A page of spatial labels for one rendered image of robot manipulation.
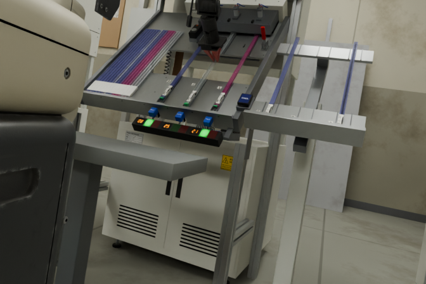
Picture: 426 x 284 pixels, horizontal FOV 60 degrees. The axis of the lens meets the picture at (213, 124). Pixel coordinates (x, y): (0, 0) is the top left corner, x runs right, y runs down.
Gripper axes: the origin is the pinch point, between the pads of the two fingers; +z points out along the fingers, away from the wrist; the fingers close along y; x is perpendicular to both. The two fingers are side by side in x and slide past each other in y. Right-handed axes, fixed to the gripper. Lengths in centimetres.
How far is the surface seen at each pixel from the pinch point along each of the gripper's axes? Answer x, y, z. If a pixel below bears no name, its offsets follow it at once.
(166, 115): 32.3, 7.5, 3.0
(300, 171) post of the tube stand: 35, -42, 18
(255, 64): -33.3, -4.2, 26.1
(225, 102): 23.7, -13.3, 0.6
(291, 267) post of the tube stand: 58, -45, 40
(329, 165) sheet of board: -131, -35, 215
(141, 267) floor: 67, 21, 67
